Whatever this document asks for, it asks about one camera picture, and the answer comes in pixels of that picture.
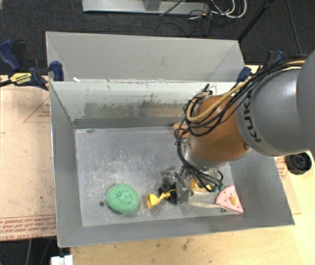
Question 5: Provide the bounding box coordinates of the small yellow piece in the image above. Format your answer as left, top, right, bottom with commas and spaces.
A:
189, 178, 206, 193

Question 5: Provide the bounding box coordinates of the green round scrubber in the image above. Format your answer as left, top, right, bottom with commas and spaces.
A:
105, 183, 141, 214

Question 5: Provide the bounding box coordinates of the yellow crumpled toy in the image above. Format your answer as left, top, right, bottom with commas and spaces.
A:
146, 190, 172, 210

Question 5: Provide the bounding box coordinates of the beige flat strip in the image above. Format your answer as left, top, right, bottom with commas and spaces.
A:
187, 202, 227, 212

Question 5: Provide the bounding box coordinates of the brown cardboard board red print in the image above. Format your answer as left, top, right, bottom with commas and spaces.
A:
0, 75, 302, 242

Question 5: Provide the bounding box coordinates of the pink wedge with yellow spot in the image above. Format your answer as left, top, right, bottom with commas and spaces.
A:
215, 184, 244, 214

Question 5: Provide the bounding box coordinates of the grey metal bin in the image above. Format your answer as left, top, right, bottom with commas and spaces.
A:
45, 31, 296, 248

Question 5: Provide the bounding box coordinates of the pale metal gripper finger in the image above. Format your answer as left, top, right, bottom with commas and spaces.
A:
175, 184, 190, 205
160, 167, 181, 180

